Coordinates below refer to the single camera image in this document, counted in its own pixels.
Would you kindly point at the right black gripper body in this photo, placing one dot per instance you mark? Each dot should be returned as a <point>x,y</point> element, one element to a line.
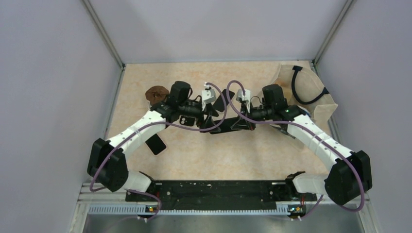
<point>250,125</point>

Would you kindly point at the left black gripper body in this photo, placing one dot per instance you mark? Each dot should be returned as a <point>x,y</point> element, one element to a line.
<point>201,122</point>

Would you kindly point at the black smartphone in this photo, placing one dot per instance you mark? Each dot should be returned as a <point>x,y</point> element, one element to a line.
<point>229,125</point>

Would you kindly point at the black phone case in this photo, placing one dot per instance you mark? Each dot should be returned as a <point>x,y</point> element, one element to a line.
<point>187,121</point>

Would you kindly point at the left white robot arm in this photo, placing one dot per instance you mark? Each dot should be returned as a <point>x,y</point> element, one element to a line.
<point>108,159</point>

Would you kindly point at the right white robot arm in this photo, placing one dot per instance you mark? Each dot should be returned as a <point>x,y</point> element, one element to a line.
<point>349,172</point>

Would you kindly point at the pink cased phone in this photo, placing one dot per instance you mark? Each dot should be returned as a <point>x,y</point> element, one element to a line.
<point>221,101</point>

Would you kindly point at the white cased phone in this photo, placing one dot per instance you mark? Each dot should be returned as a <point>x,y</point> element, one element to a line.
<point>155,144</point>

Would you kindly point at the white cup brown lid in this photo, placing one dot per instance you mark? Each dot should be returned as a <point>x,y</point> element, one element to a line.
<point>156,94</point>

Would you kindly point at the printed paper packet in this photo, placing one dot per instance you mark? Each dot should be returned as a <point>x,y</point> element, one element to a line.
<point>283,129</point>

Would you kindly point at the beige tote bag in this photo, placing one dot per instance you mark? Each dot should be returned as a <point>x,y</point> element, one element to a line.
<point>301,86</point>

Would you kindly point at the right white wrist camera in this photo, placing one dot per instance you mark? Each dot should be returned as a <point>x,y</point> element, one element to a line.
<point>244,98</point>

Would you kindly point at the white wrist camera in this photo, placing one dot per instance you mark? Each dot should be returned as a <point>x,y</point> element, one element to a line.
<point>208,94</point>
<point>244,98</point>

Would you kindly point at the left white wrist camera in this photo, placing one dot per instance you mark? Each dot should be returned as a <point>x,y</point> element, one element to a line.
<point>208,94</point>

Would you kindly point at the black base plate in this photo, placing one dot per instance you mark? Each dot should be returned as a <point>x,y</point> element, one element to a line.
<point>226,195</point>

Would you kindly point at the grey slotted cable duct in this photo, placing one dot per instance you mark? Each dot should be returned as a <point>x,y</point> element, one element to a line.
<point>138,209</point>

